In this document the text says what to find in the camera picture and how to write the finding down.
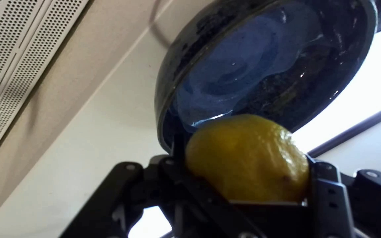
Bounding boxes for dark window frame strip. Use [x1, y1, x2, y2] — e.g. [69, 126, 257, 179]
[306, 99, 381, 159]

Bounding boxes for black glazed bowl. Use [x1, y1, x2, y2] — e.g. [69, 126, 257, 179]
[154, 0, 380, 156]

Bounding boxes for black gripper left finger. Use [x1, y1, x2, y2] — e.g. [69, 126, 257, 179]
[58, 154, 267, 238]

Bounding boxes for yellow lemon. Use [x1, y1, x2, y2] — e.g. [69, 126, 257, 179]
[184, 112, 312, 204]

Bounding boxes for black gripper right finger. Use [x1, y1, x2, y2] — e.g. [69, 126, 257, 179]
[302, 154, 381, 238]

